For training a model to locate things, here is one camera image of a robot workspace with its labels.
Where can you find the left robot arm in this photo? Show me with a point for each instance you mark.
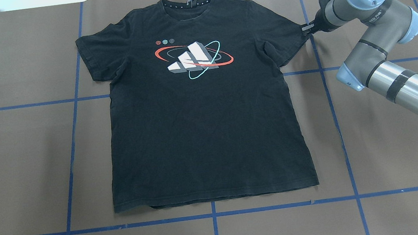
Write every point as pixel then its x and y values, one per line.
pixel 388 22

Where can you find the black printed t-shirt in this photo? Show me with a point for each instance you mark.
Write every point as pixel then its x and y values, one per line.
pixel 200 110

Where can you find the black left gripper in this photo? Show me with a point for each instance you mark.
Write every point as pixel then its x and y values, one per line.
pixel 320 24

